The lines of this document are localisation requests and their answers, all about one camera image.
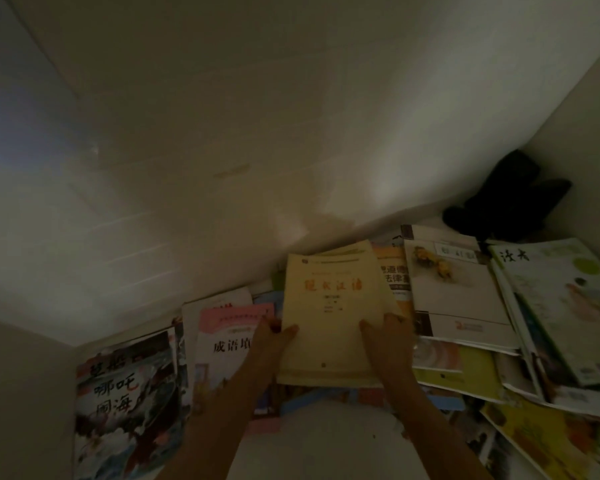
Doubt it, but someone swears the pale green magazine couple print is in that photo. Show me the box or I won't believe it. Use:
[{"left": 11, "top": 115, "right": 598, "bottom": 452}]
[{"left": 487, "top": 238, "right": 600, "bottom": 389}]

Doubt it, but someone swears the person's left forearm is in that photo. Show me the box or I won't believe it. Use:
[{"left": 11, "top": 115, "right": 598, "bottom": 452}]
[{"left": 157, "top": 377, "right": 281, "bottom": 480}]

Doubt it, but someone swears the black cloth object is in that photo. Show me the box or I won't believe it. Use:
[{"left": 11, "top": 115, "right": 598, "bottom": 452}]
[{"left": 441, "top": 149, "right": 574, "bottom": 243}]

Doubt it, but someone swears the person's right hand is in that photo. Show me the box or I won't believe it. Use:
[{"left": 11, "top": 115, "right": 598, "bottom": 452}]
[{"left": 358, "top": 313, "right": 417, "bottom": 391}]

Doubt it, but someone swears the pile of books and magazines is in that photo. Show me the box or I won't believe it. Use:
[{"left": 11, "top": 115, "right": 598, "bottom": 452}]
[{"left": 72, "top": 223, "right": 600, "bottom": 480}]

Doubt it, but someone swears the person's left hand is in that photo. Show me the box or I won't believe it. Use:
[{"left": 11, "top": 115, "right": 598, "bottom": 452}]
[{"left": 241, "top": 315, "right": 301, "bottom": 391}]

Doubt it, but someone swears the person's right forearm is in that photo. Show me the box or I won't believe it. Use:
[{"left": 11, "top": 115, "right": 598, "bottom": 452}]
[{"left": 379, "top": 379, "right": 496, "bottom": 480}]

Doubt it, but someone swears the cream yellow book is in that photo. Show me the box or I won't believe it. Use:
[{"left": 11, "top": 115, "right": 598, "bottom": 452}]
[{"left": 275, "top": 239, "right": 406, "bottom": 389}]

